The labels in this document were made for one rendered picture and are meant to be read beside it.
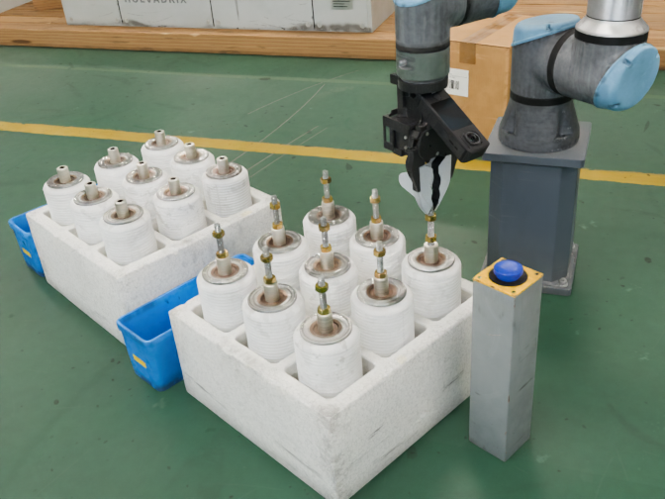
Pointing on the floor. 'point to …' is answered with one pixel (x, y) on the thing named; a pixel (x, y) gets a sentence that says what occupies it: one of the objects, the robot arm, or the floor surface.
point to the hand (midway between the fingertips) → (433, 206)
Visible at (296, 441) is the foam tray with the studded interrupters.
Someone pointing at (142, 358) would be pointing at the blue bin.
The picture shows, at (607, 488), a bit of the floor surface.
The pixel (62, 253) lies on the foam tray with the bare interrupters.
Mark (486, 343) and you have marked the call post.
